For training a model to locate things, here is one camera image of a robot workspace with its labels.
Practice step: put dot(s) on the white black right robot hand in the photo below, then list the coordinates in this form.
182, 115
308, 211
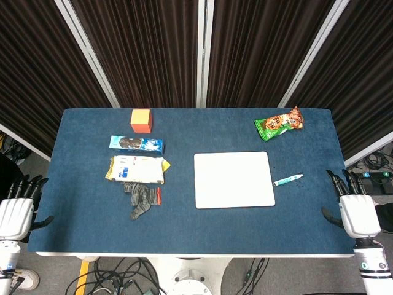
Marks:
359, 215

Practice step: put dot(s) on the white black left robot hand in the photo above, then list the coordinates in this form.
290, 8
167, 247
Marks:
15, 212

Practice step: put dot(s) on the teal white marker pen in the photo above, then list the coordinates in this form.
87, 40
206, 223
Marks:
287, 179

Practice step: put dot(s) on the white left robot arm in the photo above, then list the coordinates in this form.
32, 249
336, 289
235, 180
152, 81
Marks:
7, 255

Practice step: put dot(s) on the white rectangular board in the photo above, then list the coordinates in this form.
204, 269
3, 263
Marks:
233, 181

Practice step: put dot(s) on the black trouser leg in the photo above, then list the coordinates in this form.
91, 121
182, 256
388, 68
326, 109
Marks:
387, 212

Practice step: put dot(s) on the black foot pedal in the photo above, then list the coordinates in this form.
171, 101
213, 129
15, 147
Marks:
379, 186

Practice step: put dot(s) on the blue felt table mat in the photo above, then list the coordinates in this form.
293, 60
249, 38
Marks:
92, 227

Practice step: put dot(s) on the green orange snack bag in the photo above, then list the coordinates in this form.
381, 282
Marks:
277, 124

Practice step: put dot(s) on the grey striped sock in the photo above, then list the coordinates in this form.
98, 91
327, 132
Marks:
142, 196

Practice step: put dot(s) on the white yellow snack pack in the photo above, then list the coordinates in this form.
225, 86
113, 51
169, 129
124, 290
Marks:
138, 169

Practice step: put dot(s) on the dark brown pleated curtain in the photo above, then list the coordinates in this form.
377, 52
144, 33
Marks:
359, 77
37, 77
144, 52
264, 52

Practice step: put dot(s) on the blue cookie box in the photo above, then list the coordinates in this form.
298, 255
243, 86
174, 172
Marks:
136, 144

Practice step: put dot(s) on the orange cube box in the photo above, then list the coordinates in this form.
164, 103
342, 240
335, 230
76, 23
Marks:
141, 118

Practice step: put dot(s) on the white partition frame post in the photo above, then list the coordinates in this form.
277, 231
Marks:
368, 150
86, 50
24, 143
204, 52
313, 52

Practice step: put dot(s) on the white pedestal base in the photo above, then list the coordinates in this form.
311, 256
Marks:
190, 276

